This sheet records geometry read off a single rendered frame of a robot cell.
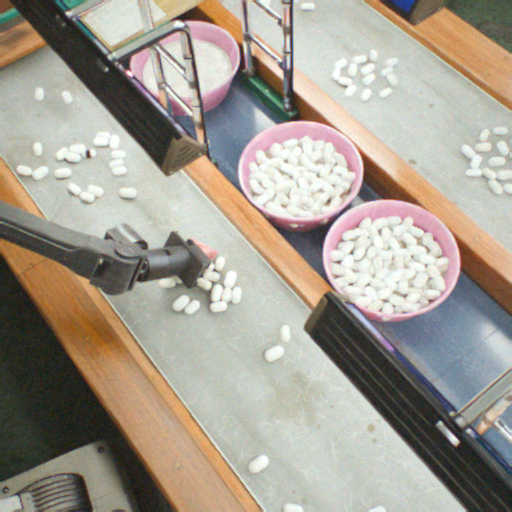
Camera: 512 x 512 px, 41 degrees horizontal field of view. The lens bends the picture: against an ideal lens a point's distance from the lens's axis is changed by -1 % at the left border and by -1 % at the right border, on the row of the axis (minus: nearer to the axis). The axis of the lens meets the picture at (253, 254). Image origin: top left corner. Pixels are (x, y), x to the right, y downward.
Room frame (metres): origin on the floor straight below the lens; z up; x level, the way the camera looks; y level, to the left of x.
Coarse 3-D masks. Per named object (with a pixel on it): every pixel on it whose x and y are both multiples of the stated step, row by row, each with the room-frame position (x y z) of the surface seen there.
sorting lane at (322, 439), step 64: (64, 64) 1.34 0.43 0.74; (0, 128) 1.14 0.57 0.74; (64, 128) 1.12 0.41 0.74; (64, 192) 0.93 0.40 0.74; (192, 192) 0.90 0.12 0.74; (256, 256) 0.72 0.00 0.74; (128, 320) 0.61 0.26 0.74; (192, 320) 0.59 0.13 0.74; (256, 320) 0.58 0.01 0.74; (192, 384) 0.46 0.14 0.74; (256, 384) 0.45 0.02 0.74; (320, 384) 0.44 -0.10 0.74; (256, 448) 0.33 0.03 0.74; (320, 448) 0.32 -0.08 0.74; (384, 448) 0.31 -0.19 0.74
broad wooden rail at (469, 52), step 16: (368, 0) 1.45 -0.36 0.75; (384, 16) 1.40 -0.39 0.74; (432, 16) 1.36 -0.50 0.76; (448, 16) 1.35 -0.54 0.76; (416, 32) 1.31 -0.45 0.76; (432, 32) 1.30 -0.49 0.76; (448, 32) 1.29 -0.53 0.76; (464, 32) 1.29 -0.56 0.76; (432, 48) 1.26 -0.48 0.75; (448, 48) 1.24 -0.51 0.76; (464, 48) 1.23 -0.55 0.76; (480, 48) 1.23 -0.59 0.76; (496, 48) 1.22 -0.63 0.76; (448, 64) 1.21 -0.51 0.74; (464, 64) 1.18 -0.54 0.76; (480, 64) 1.18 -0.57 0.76; (496, 64) 1.17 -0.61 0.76; (480, 80) 1.13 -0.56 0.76; (496, 80) 1.12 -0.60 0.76; (496, 96) 1.08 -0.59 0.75
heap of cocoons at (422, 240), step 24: (360, 240) 0.73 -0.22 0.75; (384, 240) 0.73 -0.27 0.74; (408, 240) 0.72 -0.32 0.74; (432, 240) 0.73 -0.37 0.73; (336, 264) 0.69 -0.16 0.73; (360, 264) 0.68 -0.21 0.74; (384, 264) 0.68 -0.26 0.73; (408, 264) 0.68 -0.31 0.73; (432, 264) 0.67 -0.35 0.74; (360, 288) 0.63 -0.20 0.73; (384, 288) 0.62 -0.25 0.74; (408, 288) 0.62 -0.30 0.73; (432, 288) 0.62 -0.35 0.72; (384, 312) 0.57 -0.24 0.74; (408, 312) 0.57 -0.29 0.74
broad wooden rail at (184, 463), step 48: (0, 192) 0.93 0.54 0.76; (0, 240) 0.81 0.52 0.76; (48, 288) 0.68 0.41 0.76; (96, 288) 0.68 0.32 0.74; (96, 336) 0.57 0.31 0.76; (96, 384) 0.47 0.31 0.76; (144, 384) 0.46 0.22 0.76; (144, 432) 0.37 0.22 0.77; (192, 432) 0.37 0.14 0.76; (192, 480) 0.28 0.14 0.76; (240, 480) 0.28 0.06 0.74
